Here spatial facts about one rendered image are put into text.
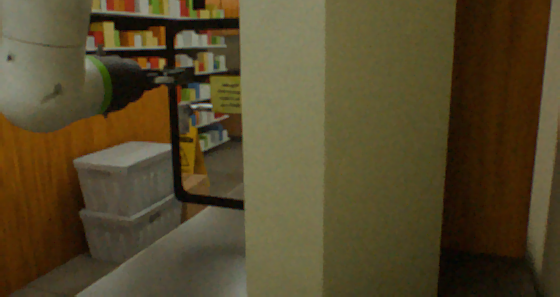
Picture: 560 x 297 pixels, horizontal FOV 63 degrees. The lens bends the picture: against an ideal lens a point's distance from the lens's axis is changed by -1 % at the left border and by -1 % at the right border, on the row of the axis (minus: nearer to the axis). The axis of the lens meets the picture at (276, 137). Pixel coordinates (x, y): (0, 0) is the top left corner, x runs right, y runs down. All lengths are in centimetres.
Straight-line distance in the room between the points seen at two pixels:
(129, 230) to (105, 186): 30
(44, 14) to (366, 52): 39
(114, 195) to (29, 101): 230
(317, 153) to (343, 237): 12
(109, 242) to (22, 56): 249
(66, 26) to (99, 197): 242
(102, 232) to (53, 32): 250
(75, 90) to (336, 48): 34
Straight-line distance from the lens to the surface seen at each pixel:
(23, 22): 63
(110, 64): 73
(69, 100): 65
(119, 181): 285
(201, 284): 82
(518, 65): 91
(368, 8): 58
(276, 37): 57
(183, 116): 99
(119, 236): 299
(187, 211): 353
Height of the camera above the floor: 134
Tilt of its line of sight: 12 degrees down
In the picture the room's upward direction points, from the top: 1 degrees counter-clockwise
